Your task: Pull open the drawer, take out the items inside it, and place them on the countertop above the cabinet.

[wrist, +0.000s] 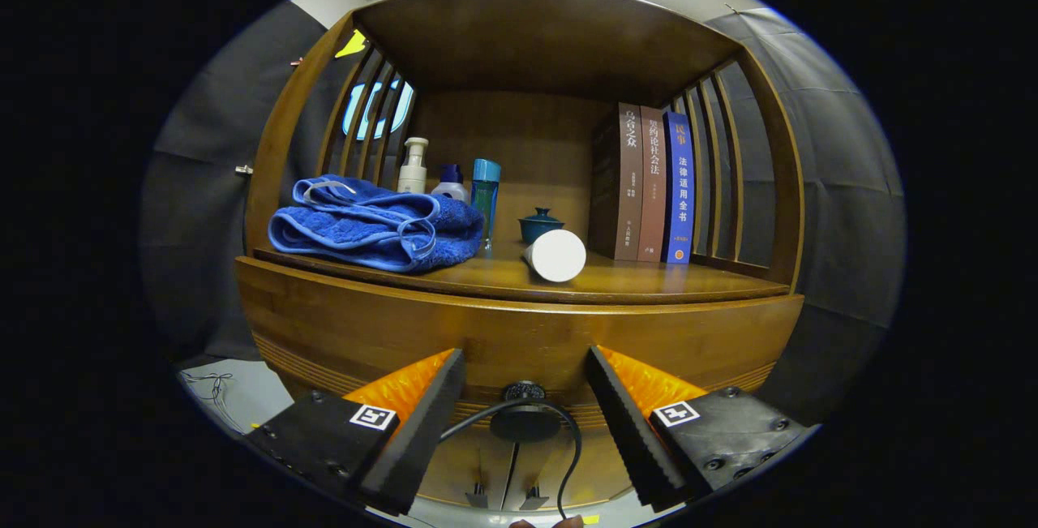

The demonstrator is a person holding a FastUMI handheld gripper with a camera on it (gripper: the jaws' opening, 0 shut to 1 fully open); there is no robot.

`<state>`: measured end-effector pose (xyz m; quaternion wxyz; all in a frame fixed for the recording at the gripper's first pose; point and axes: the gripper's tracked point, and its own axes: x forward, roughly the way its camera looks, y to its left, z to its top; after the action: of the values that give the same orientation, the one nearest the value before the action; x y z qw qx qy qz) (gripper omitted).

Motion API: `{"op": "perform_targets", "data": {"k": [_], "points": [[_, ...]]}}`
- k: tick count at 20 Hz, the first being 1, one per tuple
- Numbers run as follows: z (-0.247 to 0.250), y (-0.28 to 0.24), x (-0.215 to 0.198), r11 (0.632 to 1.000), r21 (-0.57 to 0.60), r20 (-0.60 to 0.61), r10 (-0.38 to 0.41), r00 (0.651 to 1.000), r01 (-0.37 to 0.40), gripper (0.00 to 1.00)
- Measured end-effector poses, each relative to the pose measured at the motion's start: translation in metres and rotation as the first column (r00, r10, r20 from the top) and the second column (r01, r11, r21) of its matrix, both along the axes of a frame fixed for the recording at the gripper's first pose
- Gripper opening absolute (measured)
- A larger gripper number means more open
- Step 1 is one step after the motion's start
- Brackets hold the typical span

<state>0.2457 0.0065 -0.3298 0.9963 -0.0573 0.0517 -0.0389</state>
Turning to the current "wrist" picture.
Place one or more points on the dark brown book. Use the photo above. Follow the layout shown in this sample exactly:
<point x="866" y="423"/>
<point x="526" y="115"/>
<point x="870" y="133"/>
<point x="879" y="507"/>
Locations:
<point x="628" y="187"/>

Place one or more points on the blue lidded teacup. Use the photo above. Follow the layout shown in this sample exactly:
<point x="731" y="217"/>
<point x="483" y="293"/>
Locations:
<point x="537" y="226"/>

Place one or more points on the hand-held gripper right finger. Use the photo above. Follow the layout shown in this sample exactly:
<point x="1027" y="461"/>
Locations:
<point x="628" y="431"/>

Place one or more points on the folded blue towel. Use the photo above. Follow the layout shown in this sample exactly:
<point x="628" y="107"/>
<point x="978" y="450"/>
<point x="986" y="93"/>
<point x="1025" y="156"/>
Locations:
<point x="365" y="228"/>

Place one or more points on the clear blue bottle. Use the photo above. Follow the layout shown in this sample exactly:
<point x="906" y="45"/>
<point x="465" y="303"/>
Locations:
<point x="485" y="203"/>

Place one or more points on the wooden countertop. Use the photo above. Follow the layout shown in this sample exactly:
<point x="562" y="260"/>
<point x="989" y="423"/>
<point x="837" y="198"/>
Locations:
<point x="649" y="276"/>

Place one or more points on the white pump bottle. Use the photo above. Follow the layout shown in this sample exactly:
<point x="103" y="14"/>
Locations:
<point x="413" y="175"/>

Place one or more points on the wooden cabinet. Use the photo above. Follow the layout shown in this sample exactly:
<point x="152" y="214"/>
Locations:
<point x="535" y="41"/>

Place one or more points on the wooden cabinet door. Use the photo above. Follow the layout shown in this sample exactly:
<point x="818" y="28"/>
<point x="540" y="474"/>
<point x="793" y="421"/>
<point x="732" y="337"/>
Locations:
<point x="470" y="471"/>
<point x="596" y="455"/>

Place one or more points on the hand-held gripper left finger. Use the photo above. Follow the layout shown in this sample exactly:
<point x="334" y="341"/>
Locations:
<point x="422" y="431"/>

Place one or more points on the blue book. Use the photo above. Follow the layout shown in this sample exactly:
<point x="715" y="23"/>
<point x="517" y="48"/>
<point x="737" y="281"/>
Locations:
<point x="678" y="187"/>

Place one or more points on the white bottle with blue cap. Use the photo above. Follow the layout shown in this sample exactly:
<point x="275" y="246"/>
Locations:
<point x="450" y="186"/>

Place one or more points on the white and green tube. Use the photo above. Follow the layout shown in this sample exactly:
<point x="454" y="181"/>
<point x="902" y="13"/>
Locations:
<point x="555" y="256"/>

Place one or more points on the reddish brown book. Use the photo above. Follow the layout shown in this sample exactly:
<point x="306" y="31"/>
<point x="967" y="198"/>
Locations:
<point x="651" y="187"/>

